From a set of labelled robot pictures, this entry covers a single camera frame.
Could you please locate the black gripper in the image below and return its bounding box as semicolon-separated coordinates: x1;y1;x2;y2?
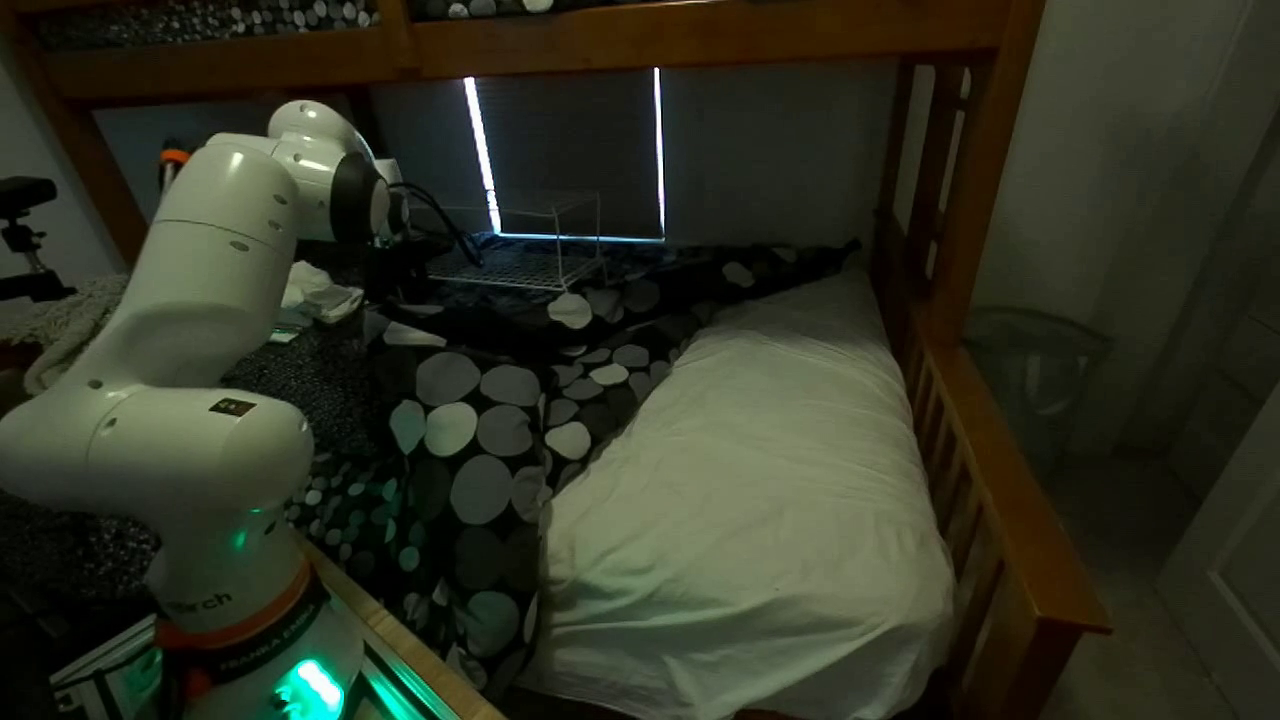
356;233;451;321

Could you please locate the black white-dotted pillow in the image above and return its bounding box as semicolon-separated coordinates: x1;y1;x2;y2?
226;306;451;419

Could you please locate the black large pebble print duvet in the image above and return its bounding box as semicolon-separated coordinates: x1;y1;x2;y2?
285;236;860;698

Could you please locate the black small pebble print sheet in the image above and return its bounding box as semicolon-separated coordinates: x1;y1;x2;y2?
285;452;466;612

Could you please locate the pebble print bunk bedding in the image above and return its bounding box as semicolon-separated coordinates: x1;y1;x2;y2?
35;0;565;51

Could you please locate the white mattress sheet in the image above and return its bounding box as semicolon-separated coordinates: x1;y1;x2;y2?
517;263;962;720

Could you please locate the white box with black edges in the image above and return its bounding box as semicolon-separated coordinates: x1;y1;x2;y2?
47;612;174;720

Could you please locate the wooden bed ladder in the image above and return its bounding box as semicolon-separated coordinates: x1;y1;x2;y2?
871;57;983;343

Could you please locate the mesh trash can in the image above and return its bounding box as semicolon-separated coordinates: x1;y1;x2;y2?
962;300;1111;483

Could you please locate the white panel door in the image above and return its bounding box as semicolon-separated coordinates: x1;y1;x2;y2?
1157;384;1280;720

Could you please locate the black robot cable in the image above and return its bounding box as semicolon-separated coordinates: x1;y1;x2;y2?
394;175;494;272

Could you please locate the white wire shelf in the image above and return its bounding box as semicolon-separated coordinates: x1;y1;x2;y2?
457;190;672;294

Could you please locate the black camera on tripod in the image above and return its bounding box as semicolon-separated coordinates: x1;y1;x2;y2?
0;172;79;306

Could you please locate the wooden bunk bed frame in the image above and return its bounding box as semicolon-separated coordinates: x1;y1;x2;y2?
0;0;1116;720

